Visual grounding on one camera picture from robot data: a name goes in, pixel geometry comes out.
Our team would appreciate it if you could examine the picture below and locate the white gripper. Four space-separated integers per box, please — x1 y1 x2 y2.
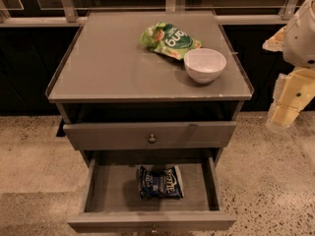
263 28 315 129

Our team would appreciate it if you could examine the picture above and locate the blue chip bag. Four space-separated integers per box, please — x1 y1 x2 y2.
139 165 184 199

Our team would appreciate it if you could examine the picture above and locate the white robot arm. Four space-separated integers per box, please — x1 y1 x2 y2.
263 0 315 131

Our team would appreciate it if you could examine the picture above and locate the green chip bag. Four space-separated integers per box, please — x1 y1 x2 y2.
140 22 202 60

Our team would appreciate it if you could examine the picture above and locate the grey drawer cabinet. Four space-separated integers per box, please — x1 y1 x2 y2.
46 12 253 158

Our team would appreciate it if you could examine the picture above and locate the brass top drawer knob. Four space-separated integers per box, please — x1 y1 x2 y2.
149 134 157 144

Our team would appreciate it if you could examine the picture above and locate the brass drawer knob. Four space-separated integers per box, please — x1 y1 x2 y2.
151 225 158 235
149 134 157 144

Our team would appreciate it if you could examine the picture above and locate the brass middle drawer knob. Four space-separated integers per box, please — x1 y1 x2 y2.
151 225 158 235

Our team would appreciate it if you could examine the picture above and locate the closed grey top drawer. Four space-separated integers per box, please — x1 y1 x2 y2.
64 121 236 150

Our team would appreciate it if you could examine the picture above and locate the open grey middle drawer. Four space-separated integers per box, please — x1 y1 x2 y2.
68 149 236 233

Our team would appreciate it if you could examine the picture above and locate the white bowl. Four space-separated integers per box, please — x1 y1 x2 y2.
184 48 227 84

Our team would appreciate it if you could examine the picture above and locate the metal railing frame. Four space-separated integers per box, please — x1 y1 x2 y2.
0 0 305 28

